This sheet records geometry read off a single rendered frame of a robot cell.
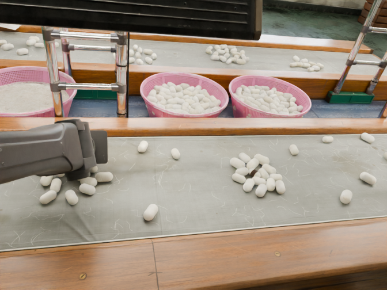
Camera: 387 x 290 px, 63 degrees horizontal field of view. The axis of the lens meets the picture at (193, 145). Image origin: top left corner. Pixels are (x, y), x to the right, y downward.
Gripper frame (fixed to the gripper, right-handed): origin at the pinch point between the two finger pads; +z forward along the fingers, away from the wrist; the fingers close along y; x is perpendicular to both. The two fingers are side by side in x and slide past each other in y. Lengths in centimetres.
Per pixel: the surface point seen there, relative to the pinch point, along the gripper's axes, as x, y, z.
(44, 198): 9.1, 6.2, -10.7
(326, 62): -37, -101, 46
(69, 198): 9.3, 1.8, -11.2
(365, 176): 8, -65, -11
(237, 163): 4.2, -34.0, -5.9
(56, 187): 7.5, 4.3, -8.6
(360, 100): -18, -103, 30
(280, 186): 9.4, -40.9, -12.4
